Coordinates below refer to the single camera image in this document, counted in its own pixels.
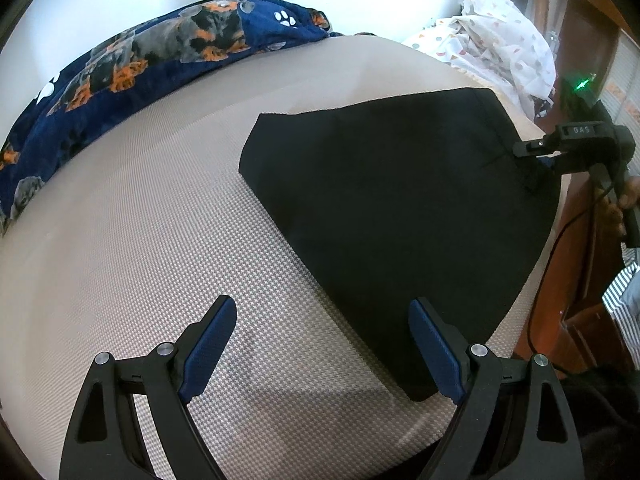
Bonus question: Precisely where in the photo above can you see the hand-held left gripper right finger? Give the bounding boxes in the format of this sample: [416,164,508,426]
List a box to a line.
[408,297,587,480]

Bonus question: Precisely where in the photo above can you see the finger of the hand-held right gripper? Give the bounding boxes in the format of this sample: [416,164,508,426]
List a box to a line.
[537,155,570,177]
[513,135,562,158]

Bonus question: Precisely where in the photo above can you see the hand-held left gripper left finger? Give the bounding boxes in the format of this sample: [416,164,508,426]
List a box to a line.
[59,296,237,480]

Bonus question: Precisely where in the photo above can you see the black pants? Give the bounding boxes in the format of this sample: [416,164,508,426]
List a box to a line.
[238,87,562,402]

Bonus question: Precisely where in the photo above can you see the person's right hand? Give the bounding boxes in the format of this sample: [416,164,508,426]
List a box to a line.
[602,175,640,239]

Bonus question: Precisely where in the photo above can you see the brown wooden furniture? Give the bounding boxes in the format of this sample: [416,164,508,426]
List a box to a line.
[530,0,640,376]

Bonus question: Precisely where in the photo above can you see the white triangle print sheet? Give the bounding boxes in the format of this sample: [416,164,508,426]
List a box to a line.
[402,0,559,122]

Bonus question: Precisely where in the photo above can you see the beige woven bed cover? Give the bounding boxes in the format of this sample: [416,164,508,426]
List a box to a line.
[0,32,567,480]

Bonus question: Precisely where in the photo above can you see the striped shirt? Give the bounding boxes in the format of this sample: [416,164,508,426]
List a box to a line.
[602,260,640,362]

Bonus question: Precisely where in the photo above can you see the dark cloth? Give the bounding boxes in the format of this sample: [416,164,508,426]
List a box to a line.
[559,364,640,480]

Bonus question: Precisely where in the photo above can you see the navy dog print blanket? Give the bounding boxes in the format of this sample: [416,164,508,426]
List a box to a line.
[0,0,332,239]

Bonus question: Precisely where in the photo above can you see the black cable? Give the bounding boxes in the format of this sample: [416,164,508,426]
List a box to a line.
[527,180,619,377]

